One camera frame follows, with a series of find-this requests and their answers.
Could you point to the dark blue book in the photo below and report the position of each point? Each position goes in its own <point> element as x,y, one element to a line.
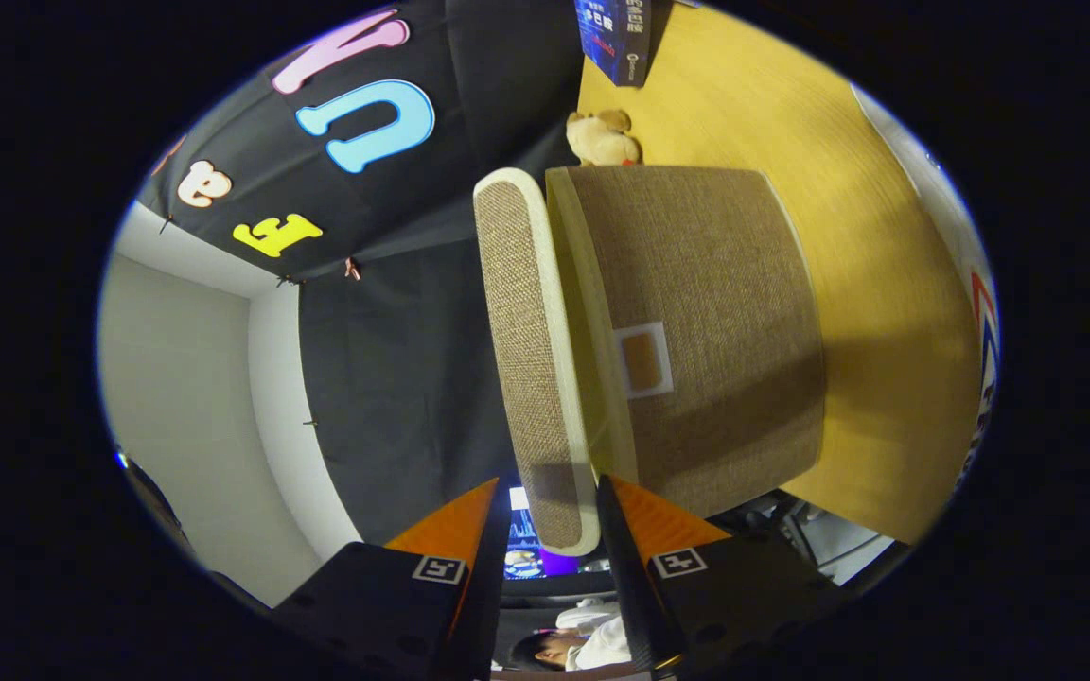
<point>611,38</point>

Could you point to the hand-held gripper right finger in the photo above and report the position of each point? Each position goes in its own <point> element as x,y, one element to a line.
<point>630,596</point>

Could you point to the computer monitor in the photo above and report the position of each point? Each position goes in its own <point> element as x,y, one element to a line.
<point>526,549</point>

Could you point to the white canvas shoe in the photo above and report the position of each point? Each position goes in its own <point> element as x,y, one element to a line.
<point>983,378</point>

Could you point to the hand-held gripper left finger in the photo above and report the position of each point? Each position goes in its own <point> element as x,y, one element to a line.
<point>483,605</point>

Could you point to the brown fabric storage box lid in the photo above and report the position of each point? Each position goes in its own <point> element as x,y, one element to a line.
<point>526,331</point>

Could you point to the brown plush dog toy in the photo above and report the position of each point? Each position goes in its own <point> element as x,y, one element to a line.
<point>597,142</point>

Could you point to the black backdrop cloth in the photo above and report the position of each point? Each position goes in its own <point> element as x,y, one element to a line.
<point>394,378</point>

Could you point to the brown fabric storage box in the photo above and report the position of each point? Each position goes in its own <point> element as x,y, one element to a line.
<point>725,284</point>

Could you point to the small red clip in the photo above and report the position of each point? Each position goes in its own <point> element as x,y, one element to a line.
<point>353,270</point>

